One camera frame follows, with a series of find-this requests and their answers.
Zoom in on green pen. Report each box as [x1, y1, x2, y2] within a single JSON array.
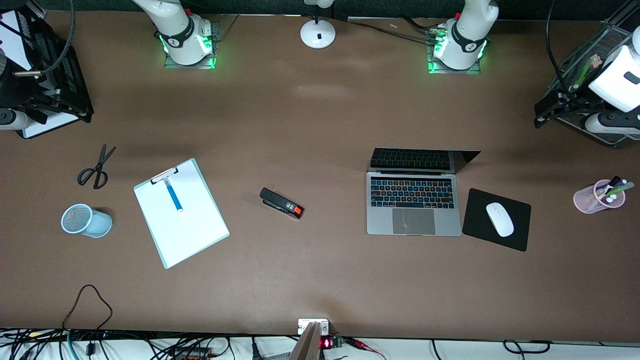
[[606, 182, 636, 199]]

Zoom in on white round lamp base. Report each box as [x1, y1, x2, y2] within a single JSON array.
[[300, 0, 337, 50]]

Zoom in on black camera cable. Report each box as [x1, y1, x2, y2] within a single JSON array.
[[14, 0, 77, 77], [545, 0, 569, 94]]

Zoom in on white computer mouse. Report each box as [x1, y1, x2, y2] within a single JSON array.
[[486, 202, 515, 238]]

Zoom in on white mounting bracket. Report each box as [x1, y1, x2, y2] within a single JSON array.
[[298, 318, 330, 336]]

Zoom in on blue mesh pen cup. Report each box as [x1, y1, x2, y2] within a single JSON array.
[[61, 203, 113, 239]]

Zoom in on black table cable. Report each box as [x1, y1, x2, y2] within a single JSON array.
[[347, 16, 445, 44]]

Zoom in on green marker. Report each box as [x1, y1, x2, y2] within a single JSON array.
[[574, 57, 601, 90]]

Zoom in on black left camera cable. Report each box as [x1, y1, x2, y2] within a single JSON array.
[[545, 0, 569, 94]]

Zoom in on black flat looped cable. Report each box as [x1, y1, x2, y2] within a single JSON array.
[[502, 339, 552, 354]]

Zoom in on silver laptop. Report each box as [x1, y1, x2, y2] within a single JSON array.
[[366, 147, 482, 237]]

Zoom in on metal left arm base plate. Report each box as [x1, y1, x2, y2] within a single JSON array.
[[427, 21, 482, 76]]

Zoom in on blue marker white end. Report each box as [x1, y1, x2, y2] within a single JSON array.
[[164, 179, 184, 213]]

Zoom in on white clipboard paper sheet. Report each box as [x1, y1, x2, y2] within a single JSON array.
[[135, 161, 227, 267]]

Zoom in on black orange power strip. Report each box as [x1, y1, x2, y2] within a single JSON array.
[[172, 347, 214, 360]]

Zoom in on black stapler orange tip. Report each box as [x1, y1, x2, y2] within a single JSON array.
[[259, 187, 305, 220]]

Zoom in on black stacked document tray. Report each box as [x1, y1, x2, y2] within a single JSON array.
[[0, 10, 94, 139]]

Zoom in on black cable tangle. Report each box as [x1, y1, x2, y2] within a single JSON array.
[[0, 327, 236, 360]]

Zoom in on black scissors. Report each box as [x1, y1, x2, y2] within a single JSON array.
[[77, 144, 117, 190]]

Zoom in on mint green clipboard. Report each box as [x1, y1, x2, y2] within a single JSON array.
[[133, 158, 231, 270]]

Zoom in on pink translucent pen cup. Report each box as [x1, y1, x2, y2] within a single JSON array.
[[573, 179, 627, 215]]

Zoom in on black mouse pad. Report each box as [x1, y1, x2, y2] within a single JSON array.
[[462, 188, 532, 253]]

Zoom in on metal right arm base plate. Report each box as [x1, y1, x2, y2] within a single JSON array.
[[163, 20, 222, 70]]

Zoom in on red wire lead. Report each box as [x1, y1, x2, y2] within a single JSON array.
[[344, 337, 387, 360]]

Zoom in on black right camera cable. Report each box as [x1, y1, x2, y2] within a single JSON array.
[[14, 0, 77, 77]]

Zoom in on grey camera mount beam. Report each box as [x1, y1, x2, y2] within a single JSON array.
[[288, 322, 322, 360]]

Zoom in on grey metal mesh tray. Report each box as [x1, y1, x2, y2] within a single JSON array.
[[547, 22, 640, 149]]

